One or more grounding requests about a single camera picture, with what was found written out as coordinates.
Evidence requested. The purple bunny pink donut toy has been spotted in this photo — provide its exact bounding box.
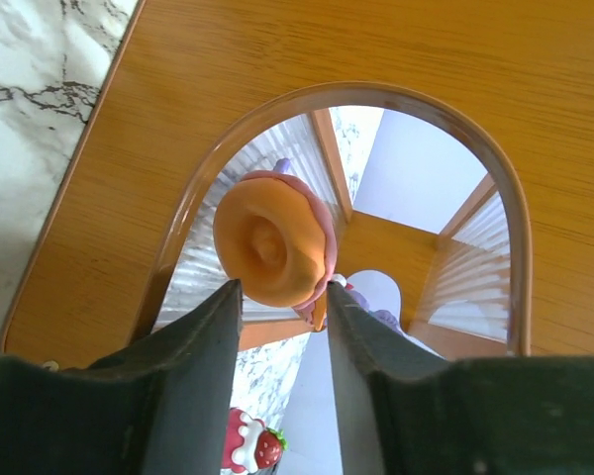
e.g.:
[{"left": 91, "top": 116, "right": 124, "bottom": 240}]
[{"left": 213, "top": 158, "right": 338, "bottom": 332}]

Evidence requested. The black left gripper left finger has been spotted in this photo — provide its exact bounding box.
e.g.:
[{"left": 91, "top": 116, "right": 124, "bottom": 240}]
[{"left": 0, "top": 281, "right": 242, "bottom": 474}]

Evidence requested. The pink bear cake slice toy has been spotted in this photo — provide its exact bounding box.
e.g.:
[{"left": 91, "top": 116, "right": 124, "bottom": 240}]
[{"left": 221, "top": 407, "right": 288, "bottom": 474}]

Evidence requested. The purple bunny orange basket toy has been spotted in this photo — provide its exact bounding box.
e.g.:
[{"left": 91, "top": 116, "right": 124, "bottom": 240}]
[{"left": 332, "top": 269, "right": 404, "bottom": 334}]

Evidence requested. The wooden two-tier shelf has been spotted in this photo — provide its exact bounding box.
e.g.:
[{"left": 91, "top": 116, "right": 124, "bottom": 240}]
[{"left": 1, "top": 1, "right": 594, "bottom": 366}]

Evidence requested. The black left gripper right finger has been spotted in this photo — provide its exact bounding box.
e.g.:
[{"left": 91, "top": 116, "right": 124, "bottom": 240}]
[{"left": 328, "top": 283, "right": 594, "bottom": 474}]

